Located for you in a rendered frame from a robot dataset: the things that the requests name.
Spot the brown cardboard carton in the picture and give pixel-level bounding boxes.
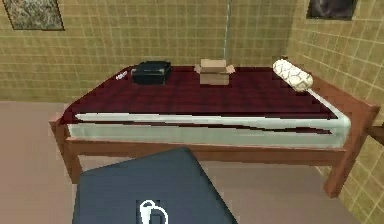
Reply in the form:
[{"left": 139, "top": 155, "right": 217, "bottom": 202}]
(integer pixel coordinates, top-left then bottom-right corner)
[{"left": 194, "top": 58, "right": 236, "bottom": 86}]

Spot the white patterned pillow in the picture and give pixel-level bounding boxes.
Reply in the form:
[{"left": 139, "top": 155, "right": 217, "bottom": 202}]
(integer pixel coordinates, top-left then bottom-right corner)
[{"left": 272, "top": 58, "right": 315, "bottom": 93}]

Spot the wooden bed with maroon cover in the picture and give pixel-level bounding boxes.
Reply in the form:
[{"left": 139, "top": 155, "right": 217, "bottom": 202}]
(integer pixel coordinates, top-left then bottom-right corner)
[{"left": 49, "top": 64, "right": 382, "bottom": 199}]

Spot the black laptop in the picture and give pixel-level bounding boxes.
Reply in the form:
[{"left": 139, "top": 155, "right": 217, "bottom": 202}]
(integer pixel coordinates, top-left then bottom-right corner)
[{"left": 130, "top": 60, "right": 173, "bottom": 86}]

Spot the thin grey pole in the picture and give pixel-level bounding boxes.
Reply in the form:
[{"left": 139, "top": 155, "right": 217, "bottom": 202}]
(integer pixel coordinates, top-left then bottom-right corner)
[{"left": 222, "top": 0, "right": 233, "bottom": 62}]

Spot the framed picture with dark print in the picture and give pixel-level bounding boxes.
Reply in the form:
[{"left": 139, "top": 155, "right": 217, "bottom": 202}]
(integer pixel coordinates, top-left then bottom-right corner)
[{"left": 306, "top": 0, "right": 359, "bottom": 21}]

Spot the framed picture with mottled print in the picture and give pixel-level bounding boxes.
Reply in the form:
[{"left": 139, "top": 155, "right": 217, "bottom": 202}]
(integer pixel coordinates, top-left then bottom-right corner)
[{"left": 1, "top": 0, "right": 66, "bottom": 32}]

